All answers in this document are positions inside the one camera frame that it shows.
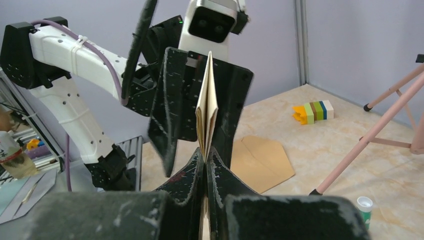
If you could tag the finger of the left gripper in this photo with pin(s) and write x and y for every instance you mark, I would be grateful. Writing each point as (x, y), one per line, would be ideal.
(232, 85)
(166, 113)

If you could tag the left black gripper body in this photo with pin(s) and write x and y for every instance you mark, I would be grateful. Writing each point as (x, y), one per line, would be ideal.
(140, 81)

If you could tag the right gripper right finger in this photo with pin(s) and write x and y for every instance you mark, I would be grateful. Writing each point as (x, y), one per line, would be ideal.
(237, 212)

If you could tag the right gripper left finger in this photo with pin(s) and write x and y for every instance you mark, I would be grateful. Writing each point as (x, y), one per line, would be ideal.
(173, 211)

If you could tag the beige lined letter paper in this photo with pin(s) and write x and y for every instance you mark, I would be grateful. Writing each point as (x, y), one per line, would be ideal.
(206, 110)

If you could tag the brown kraft envelope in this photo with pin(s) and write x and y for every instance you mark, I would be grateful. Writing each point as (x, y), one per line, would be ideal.
(261, 163)

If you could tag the small green glue stick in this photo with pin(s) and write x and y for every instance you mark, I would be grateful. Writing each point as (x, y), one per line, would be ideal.
(365, 206)

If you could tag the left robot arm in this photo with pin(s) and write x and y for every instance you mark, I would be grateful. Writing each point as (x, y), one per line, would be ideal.
(42, 57)

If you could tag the stacked colourful toy blocks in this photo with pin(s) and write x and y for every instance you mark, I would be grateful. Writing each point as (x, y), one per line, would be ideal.
(311, 112)

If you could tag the glass bottle with label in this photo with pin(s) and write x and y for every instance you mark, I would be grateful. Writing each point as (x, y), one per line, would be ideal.
(13, 158)

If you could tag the pink tripod stand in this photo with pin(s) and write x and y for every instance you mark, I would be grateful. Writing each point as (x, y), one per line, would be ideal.
(406, 89)

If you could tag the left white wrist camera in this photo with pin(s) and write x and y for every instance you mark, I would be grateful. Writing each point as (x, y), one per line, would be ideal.
(208, 23)

